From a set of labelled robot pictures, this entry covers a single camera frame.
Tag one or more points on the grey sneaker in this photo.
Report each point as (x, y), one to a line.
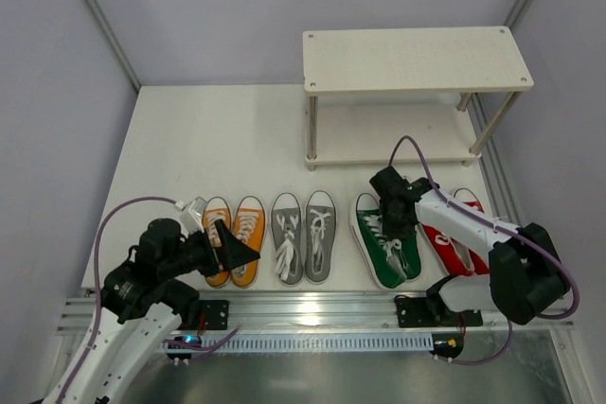
(320, 232)
(286, 227)

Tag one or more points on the white slotted cable duct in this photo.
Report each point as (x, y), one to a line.
(277, 343)

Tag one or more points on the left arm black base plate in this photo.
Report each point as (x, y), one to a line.
(212, 315)

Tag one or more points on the white two-tier shoe shelf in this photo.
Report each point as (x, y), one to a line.
(447, 87)

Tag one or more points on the green sneaker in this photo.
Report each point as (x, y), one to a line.
(383, 256)
(409, 257)

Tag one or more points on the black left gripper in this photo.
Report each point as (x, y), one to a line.
(211, 255)

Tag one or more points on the orange sneaker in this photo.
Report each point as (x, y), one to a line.
(249, 228)
(217, 209)

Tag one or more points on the left red sneaker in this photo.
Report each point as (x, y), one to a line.
(454, 257)

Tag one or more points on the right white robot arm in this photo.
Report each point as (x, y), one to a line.
(525, 275)

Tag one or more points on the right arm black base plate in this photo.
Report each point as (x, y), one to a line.
(417, 312)

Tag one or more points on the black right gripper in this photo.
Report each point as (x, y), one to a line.
(395, 222)

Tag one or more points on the red sneaker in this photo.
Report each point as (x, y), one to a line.
(454, 257)
(471, 203)

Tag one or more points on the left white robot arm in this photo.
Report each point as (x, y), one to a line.
(141, 302)

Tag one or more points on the aluminium mounting rail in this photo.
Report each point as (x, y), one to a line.
(291, 311)

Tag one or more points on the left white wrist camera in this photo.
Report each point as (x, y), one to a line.
(191, 214)

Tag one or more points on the right red sneaker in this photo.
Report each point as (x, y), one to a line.
(471, 203)

